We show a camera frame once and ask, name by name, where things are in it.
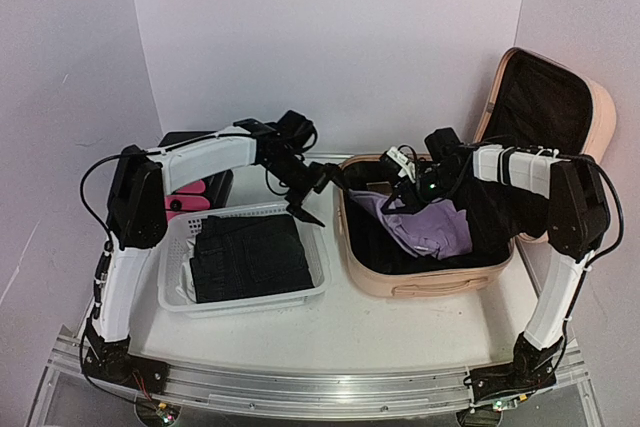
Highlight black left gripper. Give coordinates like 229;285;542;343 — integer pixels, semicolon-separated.
264;152;350;224

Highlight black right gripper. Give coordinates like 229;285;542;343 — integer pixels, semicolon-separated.
381;166;469;216

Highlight purple garment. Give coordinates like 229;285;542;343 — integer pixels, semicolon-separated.
349;190;473;260

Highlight pink hard-shell suitcase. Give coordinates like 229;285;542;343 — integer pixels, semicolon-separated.
339;48;616;299

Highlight black garment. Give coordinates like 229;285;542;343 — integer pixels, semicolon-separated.
190;214;314;303

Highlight black pink drawer organizer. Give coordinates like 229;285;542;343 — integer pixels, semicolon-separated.
165;170;234;221

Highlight white perforated plastic basket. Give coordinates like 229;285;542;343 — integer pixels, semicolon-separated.
157;202;331;318

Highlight white t-shirt blue print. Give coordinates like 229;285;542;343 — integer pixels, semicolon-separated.
175;237;197;304

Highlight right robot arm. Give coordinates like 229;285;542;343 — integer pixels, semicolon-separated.
381;128;622;400

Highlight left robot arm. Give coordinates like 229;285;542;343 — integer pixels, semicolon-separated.
86;111;343;384

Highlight brown wallet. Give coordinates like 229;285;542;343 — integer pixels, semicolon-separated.
366;181;393;196

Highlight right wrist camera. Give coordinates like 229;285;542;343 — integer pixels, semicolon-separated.
379;147;416;182

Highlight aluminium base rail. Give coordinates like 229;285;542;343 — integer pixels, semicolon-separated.
26;328;603;426

